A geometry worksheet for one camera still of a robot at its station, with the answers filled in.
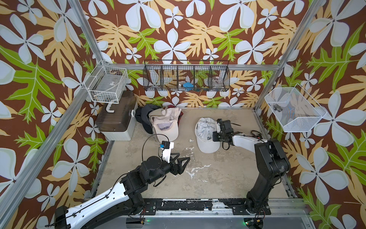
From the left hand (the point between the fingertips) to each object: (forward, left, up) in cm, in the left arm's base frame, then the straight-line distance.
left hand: (185, 155), depth 67 cm
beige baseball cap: (+39, +20, -12) cm, 45 cm away
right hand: (+26, -21, -21) cm, 39 cm away
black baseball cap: (+40, +34, -13) cm, 54 cm away
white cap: (+32, +13, -13) cm, 37 cm away
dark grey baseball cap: (+40, +29, -11) cm, 51 cm away
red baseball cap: (+40, +3, -14) cm, 42 cm away
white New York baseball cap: (+32, -15, -23) cm, 42 cm away
